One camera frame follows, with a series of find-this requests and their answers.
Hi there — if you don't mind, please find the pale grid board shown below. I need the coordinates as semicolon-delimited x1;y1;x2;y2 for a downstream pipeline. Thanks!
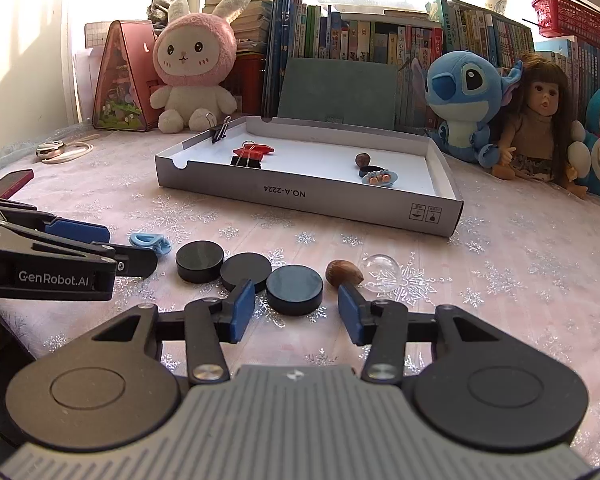
85;22;113;52

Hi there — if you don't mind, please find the blue bear hair clip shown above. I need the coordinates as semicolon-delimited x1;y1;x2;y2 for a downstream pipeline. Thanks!
361;170;400;187

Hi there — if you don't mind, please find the silver round object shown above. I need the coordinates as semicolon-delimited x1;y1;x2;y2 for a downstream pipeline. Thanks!
35;140;68;161

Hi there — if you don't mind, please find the grey cloth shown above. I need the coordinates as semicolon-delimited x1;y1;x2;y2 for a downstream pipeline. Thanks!
147;0;173;23

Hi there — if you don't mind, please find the stack of flat books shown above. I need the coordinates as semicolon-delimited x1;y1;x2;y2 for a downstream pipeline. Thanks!
202;0;276;53

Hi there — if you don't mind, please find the blue alien plush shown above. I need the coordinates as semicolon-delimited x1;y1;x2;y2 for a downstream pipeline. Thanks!
411;49;526;168

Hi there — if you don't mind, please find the black round disc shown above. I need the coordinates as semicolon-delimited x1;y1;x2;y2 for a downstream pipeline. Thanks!
220;252;272;293
175;241;225;283
266;265;324;317

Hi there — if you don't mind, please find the brown-haired doll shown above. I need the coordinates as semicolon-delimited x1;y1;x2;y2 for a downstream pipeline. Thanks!
490;52;588;196

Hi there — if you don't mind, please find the pink triangular house box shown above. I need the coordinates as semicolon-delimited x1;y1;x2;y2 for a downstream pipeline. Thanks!
92;20;163;131

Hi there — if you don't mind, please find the red-handled black binder clip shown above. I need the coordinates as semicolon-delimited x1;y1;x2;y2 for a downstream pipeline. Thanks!
230;142;276;168

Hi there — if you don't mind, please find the light blue hair clip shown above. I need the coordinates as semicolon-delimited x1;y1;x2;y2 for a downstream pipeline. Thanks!
129;231;172;257

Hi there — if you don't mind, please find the teal folder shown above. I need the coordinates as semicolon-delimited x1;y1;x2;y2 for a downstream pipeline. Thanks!
277;57;398;128

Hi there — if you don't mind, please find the clear plastic dome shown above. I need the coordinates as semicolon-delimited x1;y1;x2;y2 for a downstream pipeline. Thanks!
361;251;410;293

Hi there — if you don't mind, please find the pink rabbit plush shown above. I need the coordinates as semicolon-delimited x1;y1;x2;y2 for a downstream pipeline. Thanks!
149;0;240;135

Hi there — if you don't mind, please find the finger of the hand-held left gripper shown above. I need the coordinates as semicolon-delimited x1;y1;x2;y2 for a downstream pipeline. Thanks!
87;245;159;279
0;195;112;247

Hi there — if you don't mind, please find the red mesh basket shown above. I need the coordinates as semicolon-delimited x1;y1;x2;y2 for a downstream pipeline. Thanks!
531;0;600;53

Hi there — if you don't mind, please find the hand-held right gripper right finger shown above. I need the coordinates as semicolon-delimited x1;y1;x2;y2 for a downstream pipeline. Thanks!
336;285;523;386

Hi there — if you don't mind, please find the shallow grey cardboard box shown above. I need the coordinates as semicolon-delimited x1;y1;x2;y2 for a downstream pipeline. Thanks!
155;115;465;238

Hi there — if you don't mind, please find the row of upright books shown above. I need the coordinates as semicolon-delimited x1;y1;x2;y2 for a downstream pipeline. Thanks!
262;0;600;126

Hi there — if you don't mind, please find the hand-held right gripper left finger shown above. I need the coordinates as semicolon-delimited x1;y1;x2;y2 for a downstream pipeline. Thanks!
82;280;257;387

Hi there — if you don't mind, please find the white cable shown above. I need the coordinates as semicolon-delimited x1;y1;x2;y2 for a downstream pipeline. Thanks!
40;141;95;165

